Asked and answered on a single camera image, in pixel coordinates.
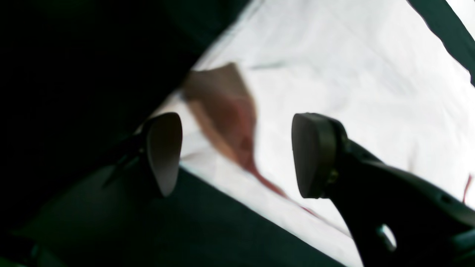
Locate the pink T-shirt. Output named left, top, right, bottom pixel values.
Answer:
left=156, top=0, right=474, bottom=267

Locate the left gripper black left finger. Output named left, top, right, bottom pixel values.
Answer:
left=102, top=112, right=183, bottom=198

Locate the black table cloth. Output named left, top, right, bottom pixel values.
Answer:
left=0, top=0, right=475, bottom=267

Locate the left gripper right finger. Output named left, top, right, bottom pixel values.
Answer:
left=292, top=113, right=475, bottom=267

